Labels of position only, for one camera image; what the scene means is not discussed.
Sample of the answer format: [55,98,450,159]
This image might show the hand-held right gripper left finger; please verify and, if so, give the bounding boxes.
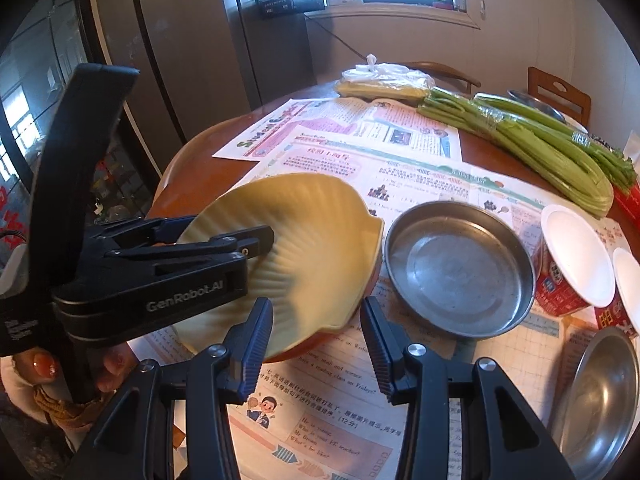
[75,297,275,480]

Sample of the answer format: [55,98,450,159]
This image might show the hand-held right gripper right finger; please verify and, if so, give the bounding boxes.
[360,297,581,480]

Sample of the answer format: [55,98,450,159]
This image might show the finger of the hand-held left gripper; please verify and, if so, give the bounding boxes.
[82,214,200,253]
[102,225,276,278]

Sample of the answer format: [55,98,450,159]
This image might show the yellow shell-shaped plate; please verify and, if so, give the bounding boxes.
[170,172,386,363]

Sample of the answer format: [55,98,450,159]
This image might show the steel plate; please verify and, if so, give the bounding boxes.
[547,326,640,468]
[382,201,537,343]

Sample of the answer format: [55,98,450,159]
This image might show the red paper bowl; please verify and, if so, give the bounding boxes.
[531,204,617,317]
[594,247,640,338]

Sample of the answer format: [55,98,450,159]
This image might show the person's left hand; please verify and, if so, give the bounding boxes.
[12,342,138,396]

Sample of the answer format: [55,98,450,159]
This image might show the small newspaper sheet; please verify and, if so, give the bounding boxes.
[212,96,463,163]

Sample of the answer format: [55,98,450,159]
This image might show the black framed glass door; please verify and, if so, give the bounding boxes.
[0,0,166,281]

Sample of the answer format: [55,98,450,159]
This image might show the large newspaper sheet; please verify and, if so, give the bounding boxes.
[127,132,633,480]

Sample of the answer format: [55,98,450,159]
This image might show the grey refrigerator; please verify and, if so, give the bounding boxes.
[87,0,261,171]

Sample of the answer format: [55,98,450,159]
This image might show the plastic bag of yellow food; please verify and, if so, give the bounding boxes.
[334,54,436,106]

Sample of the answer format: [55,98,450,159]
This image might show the celery bunch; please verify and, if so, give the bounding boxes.
[417,86,615,218]

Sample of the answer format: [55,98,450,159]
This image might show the wooden chair with curved back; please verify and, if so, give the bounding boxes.
[400,61,482,96]

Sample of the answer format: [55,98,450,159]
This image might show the red tissue box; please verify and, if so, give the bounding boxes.
[612,180,640,226]

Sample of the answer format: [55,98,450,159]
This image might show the steel bowl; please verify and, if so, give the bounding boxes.
[507,89,568,123]

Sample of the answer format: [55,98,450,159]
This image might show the wrapped green stalk bundle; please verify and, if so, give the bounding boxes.
[472,92,638,191]

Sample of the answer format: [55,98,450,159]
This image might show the wooden chair with cutout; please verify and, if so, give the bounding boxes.
[527,66,592,131]

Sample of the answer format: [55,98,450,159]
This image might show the brown braided cord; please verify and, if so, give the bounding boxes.
[30,385,108,431]

